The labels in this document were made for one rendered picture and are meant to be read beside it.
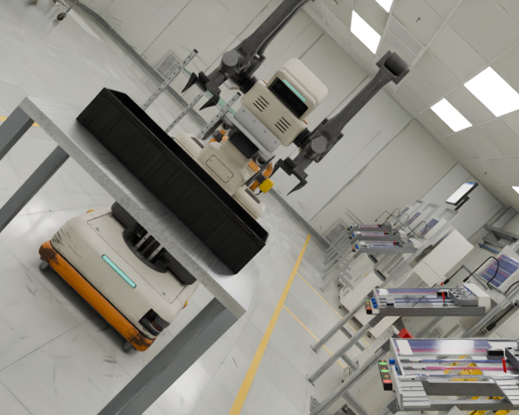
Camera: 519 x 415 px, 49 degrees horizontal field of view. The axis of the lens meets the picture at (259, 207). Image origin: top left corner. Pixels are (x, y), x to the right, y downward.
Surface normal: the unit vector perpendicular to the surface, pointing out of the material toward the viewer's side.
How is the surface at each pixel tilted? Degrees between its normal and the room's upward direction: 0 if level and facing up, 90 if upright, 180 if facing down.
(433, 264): 90
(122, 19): 90
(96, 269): 90
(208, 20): 90
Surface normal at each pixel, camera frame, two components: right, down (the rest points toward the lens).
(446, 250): -0.13, 0.06
